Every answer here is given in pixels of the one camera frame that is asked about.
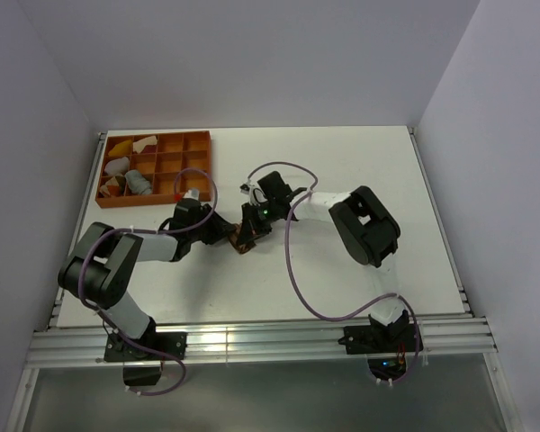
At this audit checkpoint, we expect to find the orange white rolled sock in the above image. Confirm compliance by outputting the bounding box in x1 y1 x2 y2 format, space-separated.
98 175 126 198

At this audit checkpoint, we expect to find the grey sock with black stripes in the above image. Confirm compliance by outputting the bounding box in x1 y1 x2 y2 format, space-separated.
125 169 152 195

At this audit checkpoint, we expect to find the brown striped sock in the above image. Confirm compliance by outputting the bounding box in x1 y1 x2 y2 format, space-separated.
229 221 257 255

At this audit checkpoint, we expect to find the yellow rolled sock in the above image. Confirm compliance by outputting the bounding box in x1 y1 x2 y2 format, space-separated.
108 139 133 157

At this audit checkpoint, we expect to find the aluminium front frame rail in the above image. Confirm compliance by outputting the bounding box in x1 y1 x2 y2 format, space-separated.
25 316 498 369

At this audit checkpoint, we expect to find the orange wooden compartment tray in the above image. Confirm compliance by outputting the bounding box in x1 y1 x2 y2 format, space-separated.
94 130 213 209

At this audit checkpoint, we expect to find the aluminium table edge rail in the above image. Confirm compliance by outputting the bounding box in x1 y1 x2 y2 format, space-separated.
408 127 473 315

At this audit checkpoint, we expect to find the white maroon rolled sock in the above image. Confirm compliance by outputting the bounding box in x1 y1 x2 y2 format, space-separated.
132 135 158 154

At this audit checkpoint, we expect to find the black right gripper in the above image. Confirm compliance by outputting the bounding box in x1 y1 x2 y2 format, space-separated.
238 201 280 248

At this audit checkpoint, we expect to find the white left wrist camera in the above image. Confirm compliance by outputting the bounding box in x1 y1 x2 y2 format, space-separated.
184 188 200 201

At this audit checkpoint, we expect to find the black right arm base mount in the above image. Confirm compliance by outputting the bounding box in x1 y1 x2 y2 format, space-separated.
337 310 424 383

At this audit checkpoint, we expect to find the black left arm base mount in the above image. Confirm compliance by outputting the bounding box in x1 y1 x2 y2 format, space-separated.
103 322 188 393

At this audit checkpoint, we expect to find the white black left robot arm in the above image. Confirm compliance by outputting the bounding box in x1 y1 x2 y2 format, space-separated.
58 197 236 359

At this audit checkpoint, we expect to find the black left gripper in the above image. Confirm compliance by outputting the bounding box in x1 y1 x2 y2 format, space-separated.
188 203 235 245

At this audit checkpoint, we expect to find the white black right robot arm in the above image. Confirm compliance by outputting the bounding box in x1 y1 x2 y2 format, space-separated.
230 171 409 351

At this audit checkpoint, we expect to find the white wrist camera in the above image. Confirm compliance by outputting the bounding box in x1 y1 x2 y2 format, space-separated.
239 181 266 206
184 188 200 201

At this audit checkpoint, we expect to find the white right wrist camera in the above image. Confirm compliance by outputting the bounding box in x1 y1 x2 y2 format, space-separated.
239 181 266 206

